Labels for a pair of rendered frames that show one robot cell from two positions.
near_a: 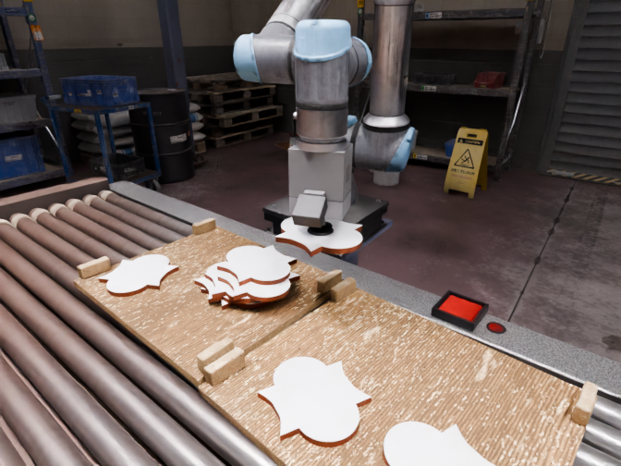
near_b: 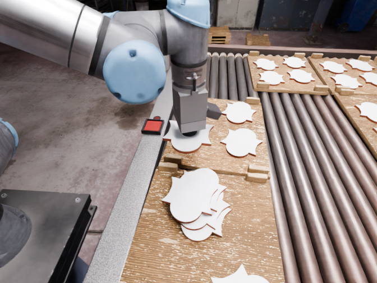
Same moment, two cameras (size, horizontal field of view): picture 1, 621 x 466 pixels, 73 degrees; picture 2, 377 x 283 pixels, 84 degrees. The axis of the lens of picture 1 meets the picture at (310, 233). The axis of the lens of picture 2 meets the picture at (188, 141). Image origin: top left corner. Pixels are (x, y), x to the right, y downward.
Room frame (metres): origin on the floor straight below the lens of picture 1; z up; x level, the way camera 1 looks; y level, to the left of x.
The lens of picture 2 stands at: (0.85, 0.34, 1.46)
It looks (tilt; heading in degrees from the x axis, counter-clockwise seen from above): 44 degrees down; 238
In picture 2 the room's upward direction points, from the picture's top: straight up
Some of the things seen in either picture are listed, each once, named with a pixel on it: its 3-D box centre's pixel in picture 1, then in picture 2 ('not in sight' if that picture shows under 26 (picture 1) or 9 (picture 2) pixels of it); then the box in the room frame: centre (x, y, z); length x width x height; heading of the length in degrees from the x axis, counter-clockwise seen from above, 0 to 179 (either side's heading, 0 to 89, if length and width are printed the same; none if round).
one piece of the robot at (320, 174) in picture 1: (315, 178); (198, 101); (0.60, -0.01, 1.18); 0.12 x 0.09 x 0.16; 163
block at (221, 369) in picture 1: (225, 366); (257, 169); (0.46, 0.12, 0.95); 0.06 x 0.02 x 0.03; 138
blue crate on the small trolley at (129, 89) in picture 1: (101, 90); not in sight; (3.74, 1.78, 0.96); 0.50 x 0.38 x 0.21; 69
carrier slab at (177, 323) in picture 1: (210, 283); (205, 241); (0.71, 0.20, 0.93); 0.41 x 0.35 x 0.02; 49
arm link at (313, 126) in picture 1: (320, 123); (189, 71); (0.62, -0.01, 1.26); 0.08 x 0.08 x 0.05
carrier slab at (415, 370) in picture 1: (395, 395); (218, 129); (0.42, -0.11, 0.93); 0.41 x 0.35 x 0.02; 48
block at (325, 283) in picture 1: (329, 280); (168, 167); (0.68, -0.04, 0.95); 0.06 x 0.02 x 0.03; 139
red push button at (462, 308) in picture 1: (459, 310); (153, 126); (0.63, -0.27, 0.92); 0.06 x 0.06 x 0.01; 51
